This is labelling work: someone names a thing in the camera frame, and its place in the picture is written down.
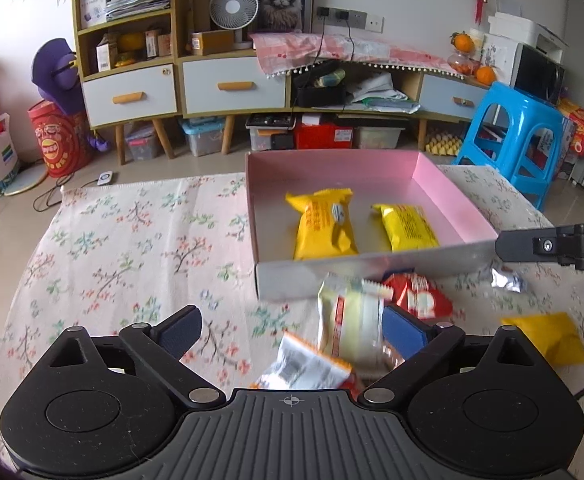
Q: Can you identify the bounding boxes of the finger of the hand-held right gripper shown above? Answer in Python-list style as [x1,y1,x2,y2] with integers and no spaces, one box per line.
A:
[492,222,584,271]

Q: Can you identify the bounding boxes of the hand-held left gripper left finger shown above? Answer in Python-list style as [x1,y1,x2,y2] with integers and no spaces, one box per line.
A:
[34,305,228,411]

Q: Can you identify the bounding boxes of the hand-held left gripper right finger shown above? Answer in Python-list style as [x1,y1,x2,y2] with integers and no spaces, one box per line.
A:
[357,304,553,411]

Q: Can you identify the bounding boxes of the pale green cake packet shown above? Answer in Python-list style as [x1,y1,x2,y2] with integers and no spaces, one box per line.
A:
[317,272,405,371]

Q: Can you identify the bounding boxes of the pink cardboard box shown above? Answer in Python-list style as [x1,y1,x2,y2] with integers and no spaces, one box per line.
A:
[244,150,500,302]

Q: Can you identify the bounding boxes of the red snack packet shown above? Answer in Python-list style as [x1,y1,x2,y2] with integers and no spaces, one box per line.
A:
[382,272,454,320]

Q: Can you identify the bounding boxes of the crumpled silver wrapper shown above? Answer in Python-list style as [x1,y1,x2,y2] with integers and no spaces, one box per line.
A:
[489,266,528,293]

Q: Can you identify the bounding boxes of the orange white snack packet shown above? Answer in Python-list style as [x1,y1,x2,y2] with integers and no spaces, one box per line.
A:
[249,331,355,391]

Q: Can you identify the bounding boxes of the red yellow carton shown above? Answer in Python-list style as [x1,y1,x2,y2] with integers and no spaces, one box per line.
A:
[557,99,584,158]

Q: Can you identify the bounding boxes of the yellow egg tray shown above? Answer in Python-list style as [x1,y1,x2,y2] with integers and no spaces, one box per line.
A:
[424,127,463,157]

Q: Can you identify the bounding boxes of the yellow snack packet blue label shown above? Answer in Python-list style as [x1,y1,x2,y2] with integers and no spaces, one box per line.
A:
[285,188,360,261]

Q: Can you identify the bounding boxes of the blue plastic stool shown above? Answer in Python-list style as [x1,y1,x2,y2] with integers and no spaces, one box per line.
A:
[452,81,568,211]

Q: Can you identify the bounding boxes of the black white microwave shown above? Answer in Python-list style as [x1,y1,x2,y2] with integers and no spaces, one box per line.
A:
[482,35,568,106]

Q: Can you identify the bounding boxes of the clear plastic storage bin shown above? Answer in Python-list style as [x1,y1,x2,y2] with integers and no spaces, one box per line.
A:
[124,122,163,161]
[354,125,405,150]

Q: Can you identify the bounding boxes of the blue lid storage bin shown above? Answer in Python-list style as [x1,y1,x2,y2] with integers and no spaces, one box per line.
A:
[179,117,225,157]

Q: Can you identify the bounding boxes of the pile of papers and bags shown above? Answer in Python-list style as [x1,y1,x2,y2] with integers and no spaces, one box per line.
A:
[344,71,423,113]

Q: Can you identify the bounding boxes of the red storage box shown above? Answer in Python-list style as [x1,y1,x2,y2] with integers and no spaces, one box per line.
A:
[293,115,355,150]

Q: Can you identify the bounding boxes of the clear bin with dark contents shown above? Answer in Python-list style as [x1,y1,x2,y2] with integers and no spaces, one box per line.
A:
[245,112,295,152]

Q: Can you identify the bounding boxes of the white printer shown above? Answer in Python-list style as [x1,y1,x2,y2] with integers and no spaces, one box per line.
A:
[487,10,568,51]

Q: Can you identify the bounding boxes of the red cylindrical gift box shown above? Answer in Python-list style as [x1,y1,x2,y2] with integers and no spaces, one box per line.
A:
[27,100,93,178]

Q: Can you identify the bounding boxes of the tall wooden shelf cabinet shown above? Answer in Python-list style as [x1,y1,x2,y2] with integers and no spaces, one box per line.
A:
[71,0,183,166]

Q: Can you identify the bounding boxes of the pink checked cloth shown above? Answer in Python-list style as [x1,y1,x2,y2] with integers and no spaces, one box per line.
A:
[249,31,480,81]

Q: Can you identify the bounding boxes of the low wooden drawer cabinet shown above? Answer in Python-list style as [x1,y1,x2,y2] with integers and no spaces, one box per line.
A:
[177,52,493,156]

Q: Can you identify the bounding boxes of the purple plush toy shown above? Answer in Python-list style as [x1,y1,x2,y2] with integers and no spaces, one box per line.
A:
[31,37,110,153]

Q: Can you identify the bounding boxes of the small white carton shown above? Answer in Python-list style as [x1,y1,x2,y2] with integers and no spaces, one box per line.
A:
[96,35,119,72]

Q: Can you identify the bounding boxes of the brown cardboard box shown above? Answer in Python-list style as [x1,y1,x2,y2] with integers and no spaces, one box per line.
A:
[191,30,235,56]

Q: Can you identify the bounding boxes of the small white desk fan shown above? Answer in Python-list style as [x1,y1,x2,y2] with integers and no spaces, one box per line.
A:
[208,0,260,51]

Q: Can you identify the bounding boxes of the stack of papers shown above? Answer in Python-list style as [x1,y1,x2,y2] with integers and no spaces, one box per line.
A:
[103,0,172,22]

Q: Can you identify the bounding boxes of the white box on shelf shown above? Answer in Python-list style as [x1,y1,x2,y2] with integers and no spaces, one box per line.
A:
[78,0,108,28]

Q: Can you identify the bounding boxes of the wall power sockets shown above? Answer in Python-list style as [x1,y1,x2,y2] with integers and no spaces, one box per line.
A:
[317,6,385,31]

